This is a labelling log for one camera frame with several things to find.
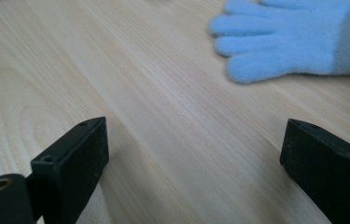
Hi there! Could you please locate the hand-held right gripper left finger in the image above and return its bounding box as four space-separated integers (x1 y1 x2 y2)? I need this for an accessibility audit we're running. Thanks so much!
26 116 110 224

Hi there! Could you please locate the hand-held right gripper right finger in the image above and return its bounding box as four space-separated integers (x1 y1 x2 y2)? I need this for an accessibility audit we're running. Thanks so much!
279 118 350 224

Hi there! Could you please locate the light blue fleece glove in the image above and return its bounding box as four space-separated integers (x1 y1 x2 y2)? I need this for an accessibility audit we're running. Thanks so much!
208 0 350 85

